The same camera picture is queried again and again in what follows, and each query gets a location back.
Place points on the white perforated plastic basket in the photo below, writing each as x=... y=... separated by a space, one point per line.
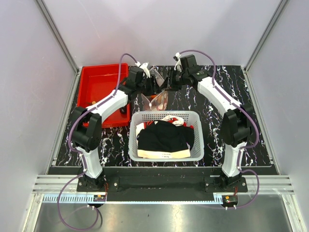
x=191 y=118

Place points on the black cloth in basket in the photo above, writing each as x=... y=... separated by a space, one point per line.
x=164 y=136

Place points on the clear zip top bag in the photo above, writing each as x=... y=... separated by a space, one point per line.
x=156 y=102

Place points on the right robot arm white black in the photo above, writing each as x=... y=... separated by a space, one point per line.
x=237 y=124

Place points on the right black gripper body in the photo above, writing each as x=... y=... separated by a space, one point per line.
x=177 y=79

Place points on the beige cloth with label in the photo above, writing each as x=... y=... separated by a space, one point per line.
x=164 y=155

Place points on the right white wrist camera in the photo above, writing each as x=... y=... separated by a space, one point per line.
x=178 y=65

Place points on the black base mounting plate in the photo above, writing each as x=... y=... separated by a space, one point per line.
x=161 y=184

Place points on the red plastic bin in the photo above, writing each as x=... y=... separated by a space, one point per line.
x=96 y=83

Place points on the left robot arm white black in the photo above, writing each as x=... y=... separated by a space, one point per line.
x=85 y=134

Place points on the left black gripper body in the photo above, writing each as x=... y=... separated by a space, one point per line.
x=147 y=86

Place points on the red white cloth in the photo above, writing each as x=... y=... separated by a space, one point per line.
x=175 y=120

